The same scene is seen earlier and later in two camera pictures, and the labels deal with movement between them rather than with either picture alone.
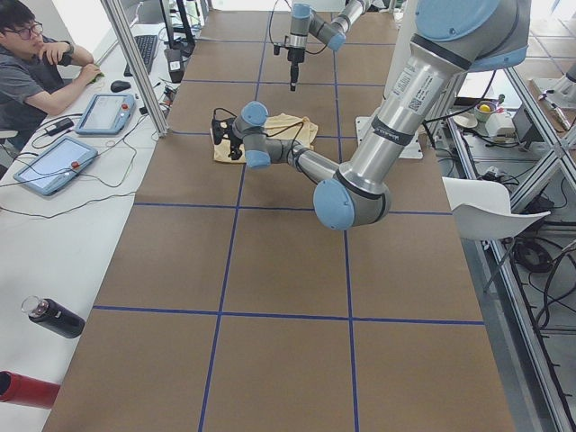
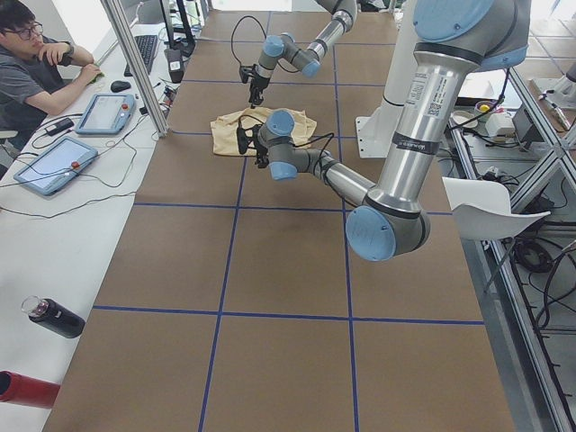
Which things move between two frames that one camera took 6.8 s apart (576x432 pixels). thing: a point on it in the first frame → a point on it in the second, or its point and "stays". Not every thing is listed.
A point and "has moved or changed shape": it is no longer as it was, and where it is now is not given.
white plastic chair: [482, 210] stays
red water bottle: [22, 390] stays
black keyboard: [146, 46] stays
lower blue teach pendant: [55, 167] stays
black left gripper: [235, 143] → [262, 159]
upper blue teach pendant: [107, 113] stays
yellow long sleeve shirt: [289, 127] has moved or changed shape
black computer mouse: [120, 85] stays
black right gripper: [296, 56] → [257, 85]
